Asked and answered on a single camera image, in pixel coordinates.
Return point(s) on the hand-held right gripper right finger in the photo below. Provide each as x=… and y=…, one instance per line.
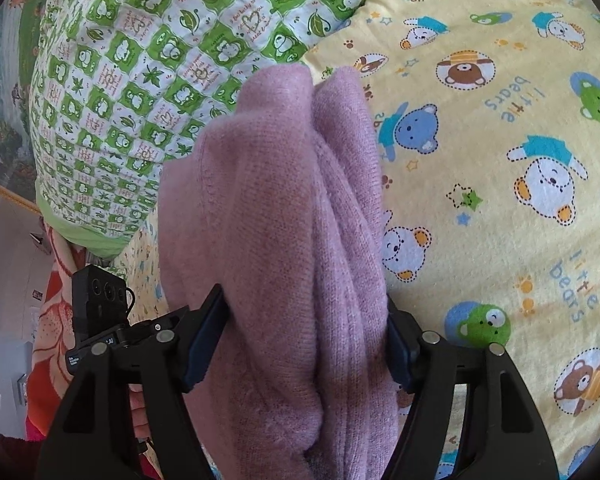
x=399, y=345

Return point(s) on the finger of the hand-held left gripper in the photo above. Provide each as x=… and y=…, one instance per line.
x=152, y=324

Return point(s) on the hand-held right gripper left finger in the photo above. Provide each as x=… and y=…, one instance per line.
x=207, y=330

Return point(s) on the purple knit sweater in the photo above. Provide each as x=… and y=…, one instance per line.
x=280, y=235

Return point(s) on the person's left hand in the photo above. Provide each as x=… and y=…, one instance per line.
x=139, y=410

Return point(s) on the red floral blanket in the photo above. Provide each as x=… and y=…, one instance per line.
x=55, y=310

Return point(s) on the yellow bear-print bedsheet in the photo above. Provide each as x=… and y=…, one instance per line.
x=480, y=185

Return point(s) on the green checkered quilt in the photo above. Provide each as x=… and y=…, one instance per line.
x=130, y=85

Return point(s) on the gold-framed landscape wall picture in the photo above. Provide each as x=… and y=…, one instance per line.
x=5, y=85

